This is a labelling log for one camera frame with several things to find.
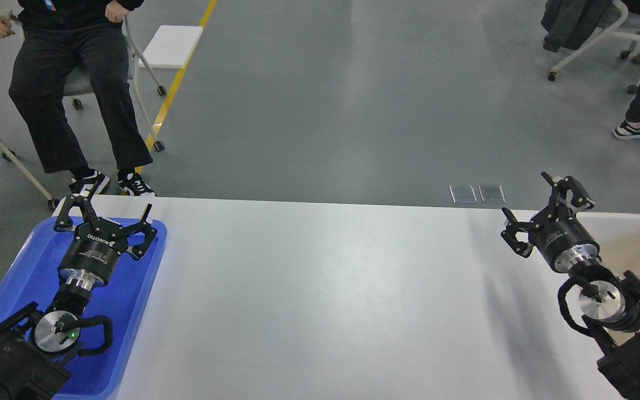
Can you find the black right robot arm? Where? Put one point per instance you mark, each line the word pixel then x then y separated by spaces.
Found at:
pixel 593 300

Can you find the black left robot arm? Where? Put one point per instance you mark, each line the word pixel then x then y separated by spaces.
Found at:
pixel 70 303

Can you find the seated person in black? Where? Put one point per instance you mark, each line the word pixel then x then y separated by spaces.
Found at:
pixel 70 48

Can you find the dark grey jacket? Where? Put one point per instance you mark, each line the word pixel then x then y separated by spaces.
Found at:
pixel 570 23

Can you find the white foam board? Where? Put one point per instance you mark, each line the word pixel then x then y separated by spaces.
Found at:
pixel 172 46

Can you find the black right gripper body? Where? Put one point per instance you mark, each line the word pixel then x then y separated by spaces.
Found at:
pixel 562 242

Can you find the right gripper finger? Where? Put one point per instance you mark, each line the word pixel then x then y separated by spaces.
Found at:
pixel 532 228
pixel 568 197

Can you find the right floor outlet plate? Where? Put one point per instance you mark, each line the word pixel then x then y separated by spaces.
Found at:
pixel 491 193

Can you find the floor outlet plate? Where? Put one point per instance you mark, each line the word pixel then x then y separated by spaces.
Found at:
pixel 462 194
pixel 491 193

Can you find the beige plastic bin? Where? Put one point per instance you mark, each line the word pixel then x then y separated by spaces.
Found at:
pixel 631 244

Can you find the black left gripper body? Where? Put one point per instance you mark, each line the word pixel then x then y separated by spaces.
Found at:
pixel 95 250

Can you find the white chair with jacket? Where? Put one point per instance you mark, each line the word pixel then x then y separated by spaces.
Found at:
pixel 618 23

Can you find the left floor outlet plate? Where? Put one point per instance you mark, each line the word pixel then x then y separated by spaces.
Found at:
pixel 462 194

